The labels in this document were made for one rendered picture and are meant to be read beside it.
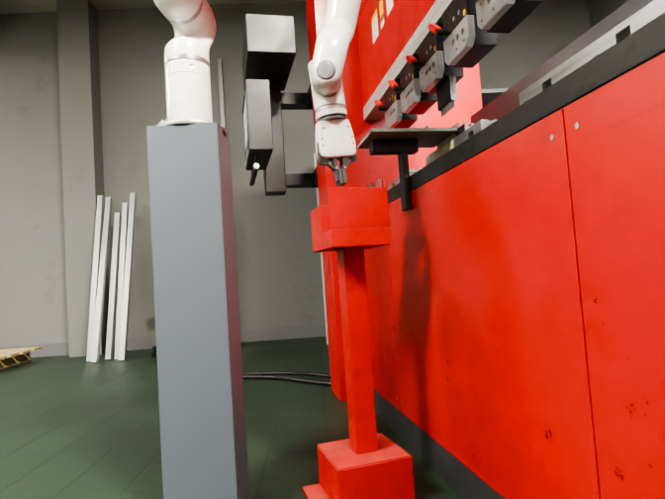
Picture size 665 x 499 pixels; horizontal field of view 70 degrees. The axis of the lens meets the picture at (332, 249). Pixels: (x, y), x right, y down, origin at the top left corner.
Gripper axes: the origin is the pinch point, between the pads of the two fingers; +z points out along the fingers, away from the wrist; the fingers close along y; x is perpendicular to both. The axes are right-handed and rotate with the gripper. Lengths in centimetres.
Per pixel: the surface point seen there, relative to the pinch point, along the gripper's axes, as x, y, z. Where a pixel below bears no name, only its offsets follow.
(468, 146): 27.0, -21.5, 0.7
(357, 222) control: 4.8, -1.0, 12.7
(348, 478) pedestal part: 5, 11, 74
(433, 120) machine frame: -92, -86, -42
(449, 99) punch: -7.6, -41.5, -22.3
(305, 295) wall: -346, -66, 49
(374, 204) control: 4.8, -6.3, 8.6
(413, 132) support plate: -5.0, -25.9, -12.3
